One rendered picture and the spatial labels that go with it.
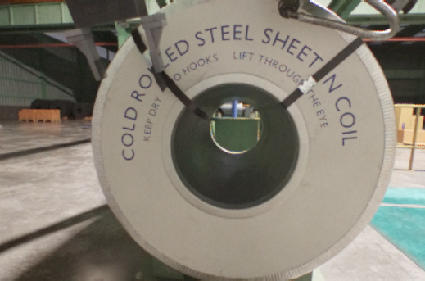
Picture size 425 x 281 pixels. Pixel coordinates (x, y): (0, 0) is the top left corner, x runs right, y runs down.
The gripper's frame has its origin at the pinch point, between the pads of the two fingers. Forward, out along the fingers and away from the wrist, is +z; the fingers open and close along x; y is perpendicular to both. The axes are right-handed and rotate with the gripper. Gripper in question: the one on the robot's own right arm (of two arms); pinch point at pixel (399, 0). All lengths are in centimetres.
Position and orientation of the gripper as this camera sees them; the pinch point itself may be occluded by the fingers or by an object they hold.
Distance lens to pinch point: 85.9
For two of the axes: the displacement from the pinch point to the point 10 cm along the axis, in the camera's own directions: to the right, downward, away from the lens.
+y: -8.8, -4.6, 1.2
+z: -1.8, 5.5, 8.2
